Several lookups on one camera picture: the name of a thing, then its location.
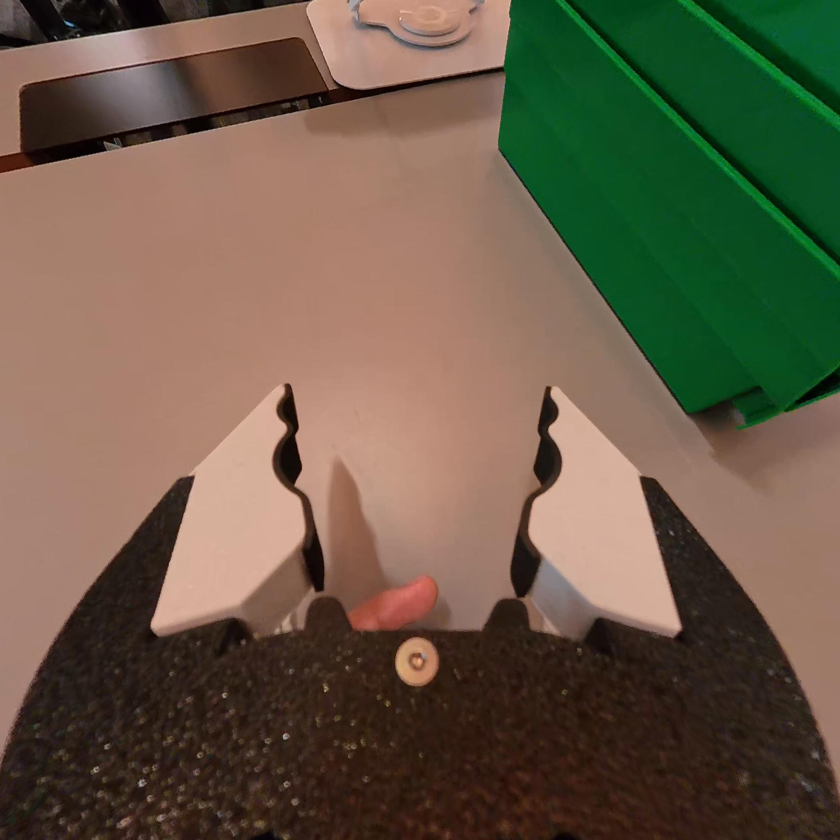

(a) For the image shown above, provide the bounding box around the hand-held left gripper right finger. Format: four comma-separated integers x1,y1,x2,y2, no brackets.
510,385,683,644

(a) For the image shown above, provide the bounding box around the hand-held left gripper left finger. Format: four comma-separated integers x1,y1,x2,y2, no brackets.
150,383,327,642

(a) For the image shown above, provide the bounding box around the person's left hand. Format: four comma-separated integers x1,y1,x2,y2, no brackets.
348,576,441,633

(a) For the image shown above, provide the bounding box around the white sign bracket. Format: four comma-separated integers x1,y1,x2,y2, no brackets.
348,0,481,48

